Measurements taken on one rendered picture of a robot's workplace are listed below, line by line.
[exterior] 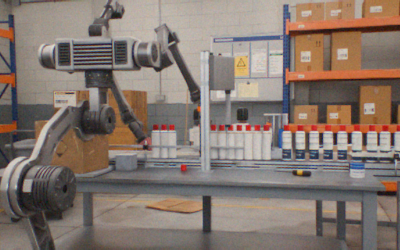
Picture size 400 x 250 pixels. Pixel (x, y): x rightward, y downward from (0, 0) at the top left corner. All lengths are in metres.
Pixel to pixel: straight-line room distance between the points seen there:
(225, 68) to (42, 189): 1.24
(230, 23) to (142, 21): 1.45
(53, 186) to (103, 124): 0.52
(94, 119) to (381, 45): 5.50
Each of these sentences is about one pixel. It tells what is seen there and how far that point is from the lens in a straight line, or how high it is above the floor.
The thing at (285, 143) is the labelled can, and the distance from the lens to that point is 2.62.
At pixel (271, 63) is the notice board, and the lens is 6.97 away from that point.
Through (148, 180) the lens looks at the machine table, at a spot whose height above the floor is 0.83.
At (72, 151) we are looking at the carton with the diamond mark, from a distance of 2.46.
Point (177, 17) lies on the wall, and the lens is 7.48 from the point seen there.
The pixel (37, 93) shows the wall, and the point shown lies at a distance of 8.46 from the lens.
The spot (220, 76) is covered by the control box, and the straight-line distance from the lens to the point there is 2.52.
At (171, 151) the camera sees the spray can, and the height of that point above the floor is 0.93.
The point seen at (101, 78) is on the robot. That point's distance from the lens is 2.22.
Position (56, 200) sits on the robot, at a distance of 1.82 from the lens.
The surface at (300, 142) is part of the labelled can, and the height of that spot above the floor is 0.99.
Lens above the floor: 1.21
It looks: 3 degrees down
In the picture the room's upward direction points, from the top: straight up
